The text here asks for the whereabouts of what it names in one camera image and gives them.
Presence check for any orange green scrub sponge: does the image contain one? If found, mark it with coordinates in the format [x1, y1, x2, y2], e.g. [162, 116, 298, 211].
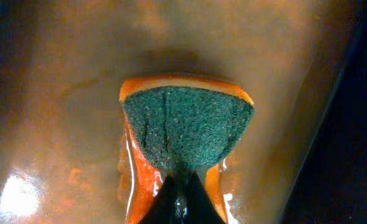
[119, 73, 255, 223]

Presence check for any black rectangular water tray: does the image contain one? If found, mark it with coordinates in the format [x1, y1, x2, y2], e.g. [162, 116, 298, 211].
[0, 0, 367, 223]

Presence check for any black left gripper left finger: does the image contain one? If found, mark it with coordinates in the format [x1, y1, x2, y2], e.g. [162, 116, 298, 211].
[139, 176, 178, 224]

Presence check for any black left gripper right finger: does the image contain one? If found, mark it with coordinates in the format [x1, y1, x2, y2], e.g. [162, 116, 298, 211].
[183, 172, 225, 224]

